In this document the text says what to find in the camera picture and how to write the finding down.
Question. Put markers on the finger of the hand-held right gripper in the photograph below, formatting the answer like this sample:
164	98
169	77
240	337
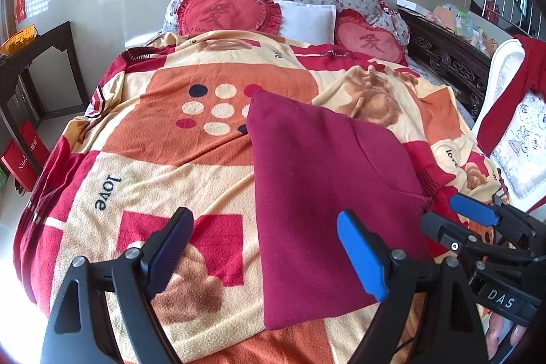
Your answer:
473	208
443	234

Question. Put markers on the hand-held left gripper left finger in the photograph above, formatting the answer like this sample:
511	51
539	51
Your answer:
170	249

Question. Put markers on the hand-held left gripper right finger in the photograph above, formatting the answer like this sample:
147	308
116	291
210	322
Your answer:
362	257

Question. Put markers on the maroon sweater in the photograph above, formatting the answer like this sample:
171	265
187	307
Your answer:
320	185

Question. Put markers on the person's right hand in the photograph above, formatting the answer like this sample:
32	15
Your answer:
499	332

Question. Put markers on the white floral armchair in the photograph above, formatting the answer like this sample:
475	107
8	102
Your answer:
524	142

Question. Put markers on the printed orange red blanket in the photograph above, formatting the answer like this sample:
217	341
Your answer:
149	150

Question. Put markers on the dark carved wooden headboard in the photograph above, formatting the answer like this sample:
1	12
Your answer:
448	52

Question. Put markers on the red garment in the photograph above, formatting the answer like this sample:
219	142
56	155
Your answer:
537	61

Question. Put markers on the pile of plastic bags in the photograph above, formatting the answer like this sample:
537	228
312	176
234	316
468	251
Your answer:
465	25

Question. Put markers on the small red heart pillow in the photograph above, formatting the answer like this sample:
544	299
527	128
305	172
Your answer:
369	38

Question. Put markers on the white flat box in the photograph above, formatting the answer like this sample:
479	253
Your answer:
410	3

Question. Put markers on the dark wooden side table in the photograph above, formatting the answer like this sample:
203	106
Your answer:
55	44

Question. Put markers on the large red heart pillow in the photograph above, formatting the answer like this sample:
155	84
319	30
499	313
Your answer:
222	12

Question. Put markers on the white pillow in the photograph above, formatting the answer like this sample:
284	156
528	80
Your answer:
307	20

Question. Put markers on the orange plastic basket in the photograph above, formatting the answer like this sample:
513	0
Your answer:
19	40

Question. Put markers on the red wall sign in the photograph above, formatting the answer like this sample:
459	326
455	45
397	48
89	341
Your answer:
20	8

